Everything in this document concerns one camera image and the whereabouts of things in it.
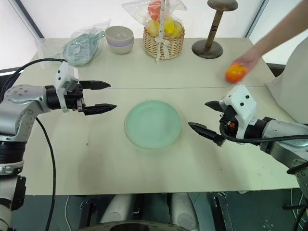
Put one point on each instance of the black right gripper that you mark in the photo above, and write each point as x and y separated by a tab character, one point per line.
229	122

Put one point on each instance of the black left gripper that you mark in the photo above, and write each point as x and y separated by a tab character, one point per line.
73	99

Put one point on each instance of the orange round fruit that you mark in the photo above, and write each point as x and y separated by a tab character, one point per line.
235	73

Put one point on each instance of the person's bare forearm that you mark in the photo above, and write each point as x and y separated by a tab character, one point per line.
281	24

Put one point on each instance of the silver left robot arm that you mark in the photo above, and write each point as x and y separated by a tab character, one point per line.
16	113

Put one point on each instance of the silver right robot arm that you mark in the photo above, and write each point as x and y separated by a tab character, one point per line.
281	131

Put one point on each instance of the pale green round plate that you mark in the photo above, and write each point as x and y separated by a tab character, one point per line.
153	124

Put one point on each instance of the yellow fruit in wrap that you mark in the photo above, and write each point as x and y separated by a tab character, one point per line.
178	29
169	25
153	27

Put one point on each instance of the orange item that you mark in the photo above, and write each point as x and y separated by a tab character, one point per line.
154	9

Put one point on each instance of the person's bare hand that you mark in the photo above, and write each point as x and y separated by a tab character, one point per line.
250	60

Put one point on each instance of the pale green utensils set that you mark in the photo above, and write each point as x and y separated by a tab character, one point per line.
79	50

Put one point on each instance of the beige bowl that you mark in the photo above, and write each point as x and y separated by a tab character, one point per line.
119	34
120	50

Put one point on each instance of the lilac bowl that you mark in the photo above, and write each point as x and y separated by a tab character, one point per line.
120	44

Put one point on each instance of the clear plastic bag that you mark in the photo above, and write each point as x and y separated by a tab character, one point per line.
48	48

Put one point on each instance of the woven wicker basket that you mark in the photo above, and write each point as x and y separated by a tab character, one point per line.
173	47

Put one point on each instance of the white ribbon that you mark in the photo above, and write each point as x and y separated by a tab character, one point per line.
161	41

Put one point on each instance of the brown wooden hat stand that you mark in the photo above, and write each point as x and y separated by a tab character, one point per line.
213	31

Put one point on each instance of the black metal table leg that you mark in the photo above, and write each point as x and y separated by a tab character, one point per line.
222	211
87	215

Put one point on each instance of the large white rounded object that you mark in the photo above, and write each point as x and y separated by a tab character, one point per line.
296	79

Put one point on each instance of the white rounded robot leg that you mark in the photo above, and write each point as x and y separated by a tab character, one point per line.
116	208
184	209

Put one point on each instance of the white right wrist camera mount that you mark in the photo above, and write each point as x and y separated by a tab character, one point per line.
243	103

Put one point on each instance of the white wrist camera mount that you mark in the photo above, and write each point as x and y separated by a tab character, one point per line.
243	103
63	74

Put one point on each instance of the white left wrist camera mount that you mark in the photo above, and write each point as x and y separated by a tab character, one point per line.
63	74

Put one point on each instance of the dark frame pole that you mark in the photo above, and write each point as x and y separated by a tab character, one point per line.
256	18
29	20

